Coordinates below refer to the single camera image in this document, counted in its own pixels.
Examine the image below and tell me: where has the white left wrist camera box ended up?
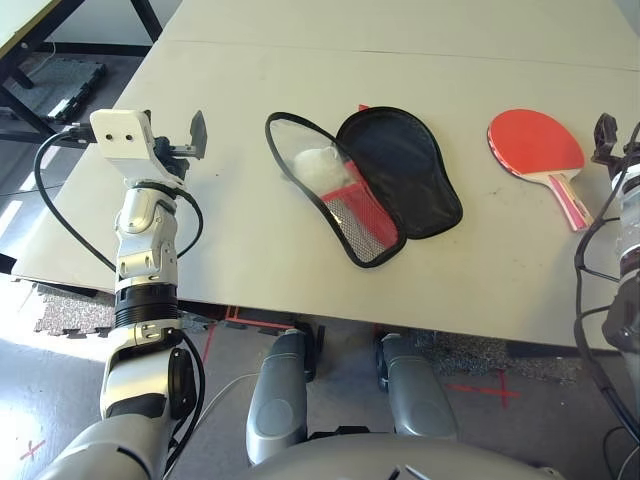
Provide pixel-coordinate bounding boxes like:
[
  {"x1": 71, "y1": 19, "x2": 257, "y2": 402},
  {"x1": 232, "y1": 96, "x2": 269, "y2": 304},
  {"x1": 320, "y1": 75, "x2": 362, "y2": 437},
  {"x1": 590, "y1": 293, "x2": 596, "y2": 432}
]
[{"x1": 89, "y1": 108, "x2": 186, "y2": 182}]

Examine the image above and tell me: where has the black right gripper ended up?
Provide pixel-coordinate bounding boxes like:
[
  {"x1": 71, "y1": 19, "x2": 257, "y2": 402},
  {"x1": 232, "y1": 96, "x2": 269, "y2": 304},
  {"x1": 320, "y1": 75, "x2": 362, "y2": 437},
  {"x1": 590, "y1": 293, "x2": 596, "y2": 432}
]
[{"x1": 593, "y1": 113, "x2": 640, "y2": 174}]

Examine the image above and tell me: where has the grey robot leg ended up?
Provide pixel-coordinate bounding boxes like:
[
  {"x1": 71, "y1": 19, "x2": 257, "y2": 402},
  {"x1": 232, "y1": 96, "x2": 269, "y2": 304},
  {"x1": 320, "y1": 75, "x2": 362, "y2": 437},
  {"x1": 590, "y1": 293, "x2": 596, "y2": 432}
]
[
  {"x1": 245, "y1": 329, "x2": 309, "y2": 466},
  {"x1": 380, "y1": 333, "x2": 459, "y2": 441}
]

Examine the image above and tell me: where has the dark foam floor mat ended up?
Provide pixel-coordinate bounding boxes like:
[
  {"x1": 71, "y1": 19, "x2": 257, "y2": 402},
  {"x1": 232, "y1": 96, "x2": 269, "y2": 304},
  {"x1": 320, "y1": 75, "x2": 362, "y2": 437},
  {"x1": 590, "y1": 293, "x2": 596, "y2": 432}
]
[{"x1": 19, "y1": 57, "x2": 109, "y2": 124}]

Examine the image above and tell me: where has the speckled puzzle floor mat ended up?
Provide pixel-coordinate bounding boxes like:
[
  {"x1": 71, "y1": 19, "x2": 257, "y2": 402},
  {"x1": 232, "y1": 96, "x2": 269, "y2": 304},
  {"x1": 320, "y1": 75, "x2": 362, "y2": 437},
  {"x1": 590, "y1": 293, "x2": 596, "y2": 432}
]
[
  {"x1": 399, "y1": 329, "x2": 584, "y2": 386},
  {"x1": 12, "y1": 279, "x2": 119, "y2": 341}
]

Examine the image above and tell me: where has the grey white plush keychain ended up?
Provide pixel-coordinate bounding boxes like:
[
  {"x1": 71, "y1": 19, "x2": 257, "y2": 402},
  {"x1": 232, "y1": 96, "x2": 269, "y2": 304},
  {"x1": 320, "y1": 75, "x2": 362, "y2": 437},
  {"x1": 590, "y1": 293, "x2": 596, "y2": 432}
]
[{"x1": 292, "y1": 144, "x2": 351, "y2": 189}]

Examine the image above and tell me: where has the black framed side table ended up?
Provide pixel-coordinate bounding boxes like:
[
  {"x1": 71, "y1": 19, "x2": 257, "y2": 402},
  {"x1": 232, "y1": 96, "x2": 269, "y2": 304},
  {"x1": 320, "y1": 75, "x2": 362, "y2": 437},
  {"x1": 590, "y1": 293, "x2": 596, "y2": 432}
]
[{"x1": 0, "y1": 0, "x2": 164, "y2": 146}]

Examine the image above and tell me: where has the grey robot left leg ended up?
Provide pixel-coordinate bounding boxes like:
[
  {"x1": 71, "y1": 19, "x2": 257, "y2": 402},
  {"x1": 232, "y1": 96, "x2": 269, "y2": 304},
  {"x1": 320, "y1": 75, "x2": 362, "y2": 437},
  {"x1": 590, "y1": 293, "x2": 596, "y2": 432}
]
[{"x1": 245, "y1": 329, "x2": 309, "y2": 466}]

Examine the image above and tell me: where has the black left wrist camera cable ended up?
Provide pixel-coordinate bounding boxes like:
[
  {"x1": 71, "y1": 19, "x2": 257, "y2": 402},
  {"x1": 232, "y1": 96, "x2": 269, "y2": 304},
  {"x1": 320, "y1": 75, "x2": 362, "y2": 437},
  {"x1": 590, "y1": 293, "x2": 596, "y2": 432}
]
[{"x1": 34, "y1": 127, "x2": 205, "y2": 274}]

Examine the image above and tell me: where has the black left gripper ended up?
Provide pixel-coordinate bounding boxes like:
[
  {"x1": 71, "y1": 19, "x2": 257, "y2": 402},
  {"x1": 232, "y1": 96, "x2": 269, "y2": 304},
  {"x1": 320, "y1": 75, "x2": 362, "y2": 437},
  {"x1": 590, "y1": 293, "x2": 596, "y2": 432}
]
[{"x1": 142, "y1": 109, "x2": 209, "y2": 179}]

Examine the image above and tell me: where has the white floor cable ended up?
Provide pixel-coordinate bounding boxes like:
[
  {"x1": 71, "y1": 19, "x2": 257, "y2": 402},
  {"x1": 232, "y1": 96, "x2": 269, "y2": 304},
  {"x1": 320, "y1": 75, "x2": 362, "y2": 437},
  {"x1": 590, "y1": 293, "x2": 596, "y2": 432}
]
[{"x1": 164, "y1": 374, "x2": 261, "y2": 476}]

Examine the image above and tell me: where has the grey robot right leg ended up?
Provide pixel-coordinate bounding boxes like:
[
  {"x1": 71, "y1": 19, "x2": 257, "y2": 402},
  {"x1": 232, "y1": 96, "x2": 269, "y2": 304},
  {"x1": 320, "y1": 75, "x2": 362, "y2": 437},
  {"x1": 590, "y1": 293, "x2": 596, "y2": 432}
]
[{"x1": 380, "y1": 333, "x2": 459, "y2": 441}]

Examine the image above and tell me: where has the grey robot torso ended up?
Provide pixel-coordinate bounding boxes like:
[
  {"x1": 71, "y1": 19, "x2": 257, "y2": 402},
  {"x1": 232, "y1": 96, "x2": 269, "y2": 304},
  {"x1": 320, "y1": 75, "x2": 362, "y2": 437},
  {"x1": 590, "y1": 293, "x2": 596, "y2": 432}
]
[{"x1": 239, "y1": 432, "x2": 566, "y2": 480}]

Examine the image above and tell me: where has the red ping-pong paddle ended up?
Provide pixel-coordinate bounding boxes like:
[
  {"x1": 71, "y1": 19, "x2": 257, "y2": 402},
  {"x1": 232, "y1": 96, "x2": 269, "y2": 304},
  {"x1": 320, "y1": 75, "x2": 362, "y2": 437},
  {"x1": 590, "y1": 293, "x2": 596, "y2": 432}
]
[{"x1": 486, "y1": 107, "x2": 596, "y2": 232}]

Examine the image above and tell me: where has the black floor cable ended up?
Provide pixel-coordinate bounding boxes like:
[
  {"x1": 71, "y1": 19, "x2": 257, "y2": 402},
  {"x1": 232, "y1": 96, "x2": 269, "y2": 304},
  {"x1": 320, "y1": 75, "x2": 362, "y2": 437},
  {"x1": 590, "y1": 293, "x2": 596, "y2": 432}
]
[{"x1": 602, "y1": 424, "x2": 640, "y2": 480}]

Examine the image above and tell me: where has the black red mesh paddle case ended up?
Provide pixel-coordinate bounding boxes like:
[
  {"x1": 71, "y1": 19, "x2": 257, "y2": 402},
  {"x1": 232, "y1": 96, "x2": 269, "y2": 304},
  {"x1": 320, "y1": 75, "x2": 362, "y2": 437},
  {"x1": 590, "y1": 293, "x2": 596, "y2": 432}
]
[{"x1": 264, "y1": 104, "x2": 464, "y2": 270}]

